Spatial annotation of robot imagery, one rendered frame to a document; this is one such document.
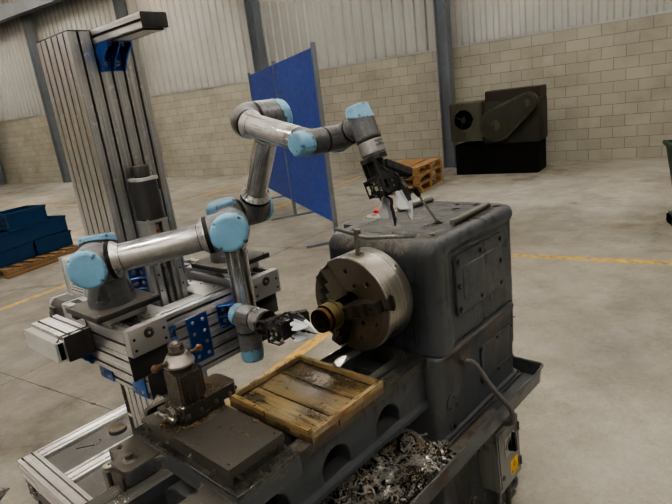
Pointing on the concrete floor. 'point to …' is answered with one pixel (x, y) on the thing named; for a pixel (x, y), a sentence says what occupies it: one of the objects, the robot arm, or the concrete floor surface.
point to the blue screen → (300, 73)
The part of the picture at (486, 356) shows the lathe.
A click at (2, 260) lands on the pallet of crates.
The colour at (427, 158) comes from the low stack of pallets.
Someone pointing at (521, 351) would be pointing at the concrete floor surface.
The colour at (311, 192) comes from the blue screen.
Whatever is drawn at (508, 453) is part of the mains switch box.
